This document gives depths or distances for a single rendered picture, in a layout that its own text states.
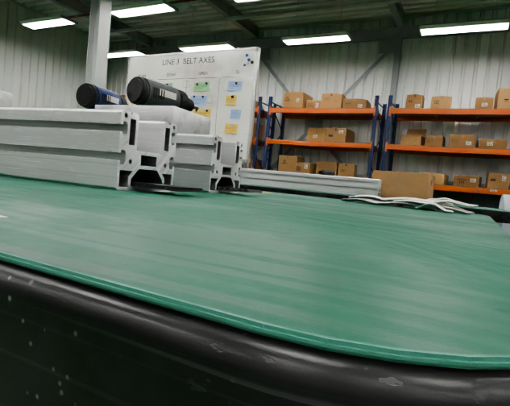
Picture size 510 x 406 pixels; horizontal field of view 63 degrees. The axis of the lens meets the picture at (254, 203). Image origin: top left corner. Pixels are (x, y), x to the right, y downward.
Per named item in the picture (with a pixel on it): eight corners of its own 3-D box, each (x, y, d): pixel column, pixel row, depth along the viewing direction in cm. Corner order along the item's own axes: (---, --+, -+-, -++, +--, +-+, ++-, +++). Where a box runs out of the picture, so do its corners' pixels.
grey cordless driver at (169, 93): (114, 178, 90) (122, 76, 89) (180, 183, 107) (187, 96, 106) (138, 181, 86) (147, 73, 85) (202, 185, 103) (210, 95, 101)
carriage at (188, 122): (91, 145, 70) (94, 104, 70) (135, 151, 80) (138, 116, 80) (170, 150, 64) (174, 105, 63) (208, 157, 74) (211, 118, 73)
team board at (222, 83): (98, 246, 420) (114, 49, 410) (134, 242, 464) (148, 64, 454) (225, 275, 351) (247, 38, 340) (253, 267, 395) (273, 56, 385)
